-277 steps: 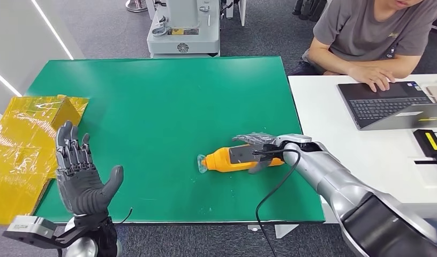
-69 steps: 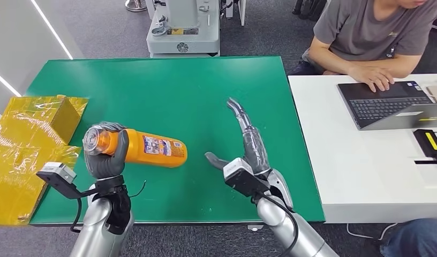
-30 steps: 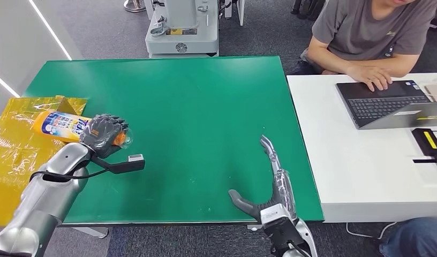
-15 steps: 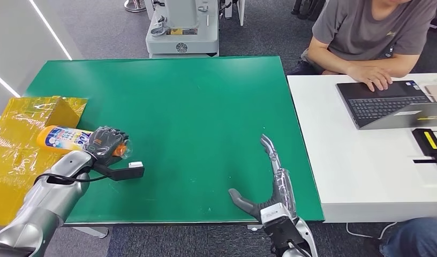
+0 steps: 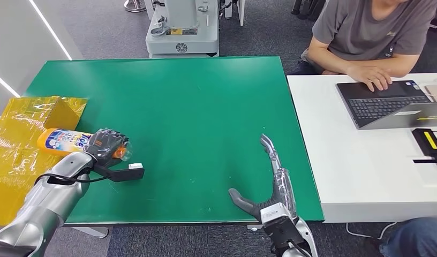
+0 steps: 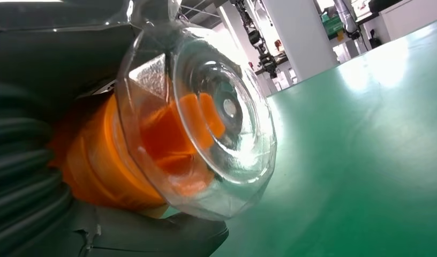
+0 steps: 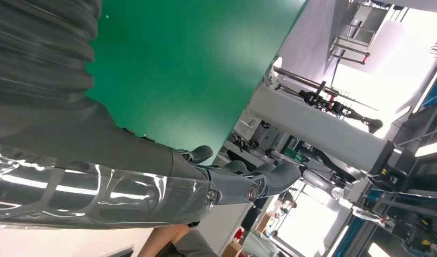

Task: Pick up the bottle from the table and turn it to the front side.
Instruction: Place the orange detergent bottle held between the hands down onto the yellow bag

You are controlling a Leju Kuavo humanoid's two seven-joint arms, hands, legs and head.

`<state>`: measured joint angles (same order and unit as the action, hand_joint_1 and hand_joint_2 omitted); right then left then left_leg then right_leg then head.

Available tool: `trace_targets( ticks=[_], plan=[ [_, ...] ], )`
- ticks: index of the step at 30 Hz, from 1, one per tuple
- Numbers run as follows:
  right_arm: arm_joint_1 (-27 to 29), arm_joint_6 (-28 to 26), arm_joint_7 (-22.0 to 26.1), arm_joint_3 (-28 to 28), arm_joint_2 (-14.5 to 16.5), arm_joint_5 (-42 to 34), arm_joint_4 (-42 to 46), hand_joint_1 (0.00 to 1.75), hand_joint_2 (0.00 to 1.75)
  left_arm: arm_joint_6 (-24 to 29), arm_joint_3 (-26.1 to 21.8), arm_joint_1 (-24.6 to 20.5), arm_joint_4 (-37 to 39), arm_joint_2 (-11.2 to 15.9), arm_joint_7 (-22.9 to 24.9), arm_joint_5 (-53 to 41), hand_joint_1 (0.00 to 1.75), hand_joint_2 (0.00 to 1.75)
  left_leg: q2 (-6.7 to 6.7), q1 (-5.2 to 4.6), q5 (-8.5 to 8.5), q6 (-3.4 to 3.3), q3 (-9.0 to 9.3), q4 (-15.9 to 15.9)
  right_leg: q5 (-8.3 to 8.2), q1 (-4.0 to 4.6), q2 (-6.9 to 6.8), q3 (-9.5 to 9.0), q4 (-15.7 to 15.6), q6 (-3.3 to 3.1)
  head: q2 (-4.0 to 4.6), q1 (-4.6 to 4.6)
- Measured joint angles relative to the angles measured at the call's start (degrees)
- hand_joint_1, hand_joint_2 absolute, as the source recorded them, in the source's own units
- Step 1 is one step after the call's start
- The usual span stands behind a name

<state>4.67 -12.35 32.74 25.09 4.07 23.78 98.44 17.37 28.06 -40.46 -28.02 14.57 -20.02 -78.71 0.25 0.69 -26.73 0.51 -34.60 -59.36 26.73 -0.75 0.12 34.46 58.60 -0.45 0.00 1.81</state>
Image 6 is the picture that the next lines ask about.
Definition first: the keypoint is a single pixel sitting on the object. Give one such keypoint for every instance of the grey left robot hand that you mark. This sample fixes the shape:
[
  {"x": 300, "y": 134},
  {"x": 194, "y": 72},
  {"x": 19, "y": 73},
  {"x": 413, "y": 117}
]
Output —
[{"x": 62, "y": 46}]

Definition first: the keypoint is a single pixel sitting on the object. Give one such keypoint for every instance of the orange detergent bottle clear cap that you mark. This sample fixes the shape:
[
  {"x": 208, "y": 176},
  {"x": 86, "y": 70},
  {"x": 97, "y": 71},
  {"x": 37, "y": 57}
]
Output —
[{"x": 204, "y": 124}]

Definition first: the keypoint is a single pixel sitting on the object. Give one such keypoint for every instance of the white column robot machine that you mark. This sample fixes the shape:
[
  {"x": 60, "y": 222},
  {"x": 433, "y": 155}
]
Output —
[{"x": 296, "y": 35}]

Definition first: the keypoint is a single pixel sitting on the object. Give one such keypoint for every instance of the green crate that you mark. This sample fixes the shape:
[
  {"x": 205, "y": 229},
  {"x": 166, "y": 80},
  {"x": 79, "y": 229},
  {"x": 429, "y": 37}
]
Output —
[{"x": 332, "y": 25}]

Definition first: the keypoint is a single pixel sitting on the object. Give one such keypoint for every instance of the white cabinet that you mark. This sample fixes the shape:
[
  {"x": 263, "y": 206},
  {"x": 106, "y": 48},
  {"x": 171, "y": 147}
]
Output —
[{"x": 410, "y": 17}]

